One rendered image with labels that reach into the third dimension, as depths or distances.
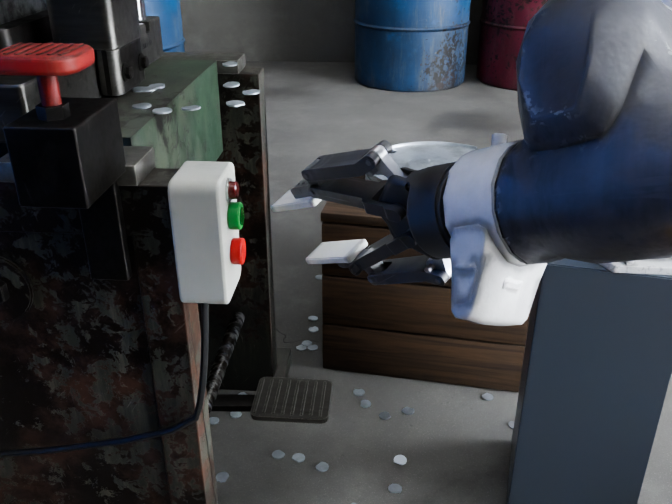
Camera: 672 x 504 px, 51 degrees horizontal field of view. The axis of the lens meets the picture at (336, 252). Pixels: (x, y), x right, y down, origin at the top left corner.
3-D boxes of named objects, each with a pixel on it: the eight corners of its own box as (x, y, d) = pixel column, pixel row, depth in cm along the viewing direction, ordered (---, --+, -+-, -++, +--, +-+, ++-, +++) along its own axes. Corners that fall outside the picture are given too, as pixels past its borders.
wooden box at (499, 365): (516, 296, 171) (535, 160, 155) (521, 392, 138) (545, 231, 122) (354, 280, 178) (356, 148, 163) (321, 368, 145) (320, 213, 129)
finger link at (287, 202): (315, 206, 65) (311, 200, 64) (273, 212, 70) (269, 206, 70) (335, 188, 66) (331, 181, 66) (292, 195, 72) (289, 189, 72)
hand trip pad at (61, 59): (111, 130, 62) (98, 41, 59) (84, 152, 57) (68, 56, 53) (34, 128, 62) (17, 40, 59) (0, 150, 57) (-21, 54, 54)
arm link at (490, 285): (538, 115, 50) (478, 128, 54) (444, 220, 44) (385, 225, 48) (602, 253, 55) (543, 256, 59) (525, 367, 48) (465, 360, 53)
